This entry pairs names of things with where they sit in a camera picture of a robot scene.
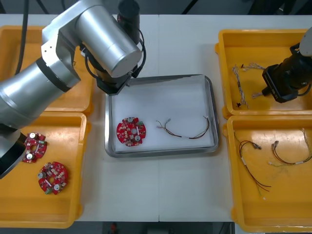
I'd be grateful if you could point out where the yellow-orange plastic bin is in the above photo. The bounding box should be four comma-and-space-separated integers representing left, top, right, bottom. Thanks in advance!
0, 111, 92, 229
223, 115, 312, 234
214, 29, 312, 119
0, 25, 101, 113

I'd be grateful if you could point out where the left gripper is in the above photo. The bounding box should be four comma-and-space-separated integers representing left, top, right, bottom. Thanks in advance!
96, 72, 134, 96

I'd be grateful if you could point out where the red black wire harness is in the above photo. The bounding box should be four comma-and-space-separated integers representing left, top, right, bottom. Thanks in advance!
156, 116, 210, 140
233, 131, 272, 201

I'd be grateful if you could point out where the steel tray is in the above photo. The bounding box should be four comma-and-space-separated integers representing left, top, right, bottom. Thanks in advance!
104, 74, 219, 158

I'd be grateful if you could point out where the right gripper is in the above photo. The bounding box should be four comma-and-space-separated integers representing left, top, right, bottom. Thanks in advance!
261, 63, 300, 104

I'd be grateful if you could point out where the black metal stand leg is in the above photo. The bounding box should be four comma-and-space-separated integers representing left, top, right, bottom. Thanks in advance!
181, 0, 198, 14

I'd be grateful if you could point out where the round red circuit board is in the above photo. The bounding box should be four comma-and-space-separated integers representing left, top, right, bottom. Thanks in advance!
21, 132, 48, 163
38, 161, 69, 195
116, 117, 149, 147

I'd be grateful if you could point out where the black green-yellow wire harness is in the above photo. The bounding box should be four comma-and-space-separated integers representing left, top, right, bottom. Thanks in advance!
268, 140, 312, 168

